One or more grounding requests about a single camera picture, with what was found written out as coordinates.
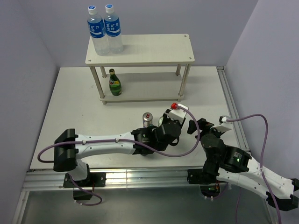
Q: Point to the front clear glass bottle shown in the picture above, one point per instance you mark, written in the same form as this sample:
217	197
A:
151	126

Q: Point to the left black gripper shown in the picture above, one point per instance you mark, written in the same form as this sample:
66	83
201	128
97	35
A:
166	119

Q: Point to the clear glass bottle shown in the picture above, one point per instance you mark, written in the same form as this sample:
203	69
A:
151	126
160	121

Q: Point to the left blue-label water bottle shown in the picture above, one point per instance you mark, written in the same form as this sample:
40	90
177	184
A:
97	31

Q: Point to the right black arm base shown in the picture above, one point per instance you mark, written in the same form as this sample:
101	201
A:
198	176

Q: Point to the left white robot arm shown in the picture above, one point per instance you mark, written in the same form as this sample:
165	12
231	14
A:
70	148

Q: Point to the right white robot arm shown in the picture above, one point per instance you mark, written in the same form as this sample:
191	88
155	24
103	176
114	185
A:
230	164

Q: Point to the rear red silver can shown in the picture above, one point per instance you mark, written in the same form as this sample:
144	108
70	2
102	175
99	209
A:
147	120

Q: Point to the green glass bottle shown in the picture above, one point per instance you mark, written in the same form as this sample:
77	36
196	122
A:
114	83

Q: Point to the aluminium rail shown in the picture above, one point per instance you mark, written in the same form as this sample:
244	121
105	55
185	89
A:
238	129
131	178

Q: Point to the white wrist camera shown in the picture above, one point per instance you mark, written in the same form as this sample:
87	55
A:
223	126
177	112

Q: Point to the aluminium right rail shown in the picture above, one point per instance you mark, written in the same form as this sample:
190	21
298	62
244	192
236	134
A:
238	129

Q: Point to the right blue-label water bottle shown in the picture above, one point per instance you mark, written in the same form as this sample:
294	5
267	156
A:
113	29

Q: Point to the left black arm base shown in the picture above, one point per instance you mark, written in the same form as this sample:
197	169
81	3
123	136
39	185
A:
94	179

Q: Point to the rear clear glass bottle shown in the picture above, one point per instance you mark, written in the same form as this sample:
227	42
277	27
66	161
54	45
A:
160	121

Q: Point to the blue-label water bottle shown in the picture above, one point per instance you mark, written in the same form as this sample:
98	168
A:
97	31
113	29

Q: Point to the aluminium front rail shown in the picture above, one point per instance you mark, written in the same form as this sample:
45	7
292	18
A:
131	178

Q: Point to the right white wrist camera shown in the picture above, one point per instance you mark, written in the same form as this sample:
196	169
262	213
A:
223	126

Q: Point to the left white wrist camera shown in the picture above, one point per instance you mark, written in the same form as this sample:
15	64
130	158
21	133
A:
177	112

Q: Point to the black box under rail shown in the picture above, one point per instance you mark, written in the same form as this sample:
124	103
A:
79	195

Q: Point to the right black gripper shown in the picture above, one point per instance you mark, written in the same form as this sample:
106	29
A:
205	124

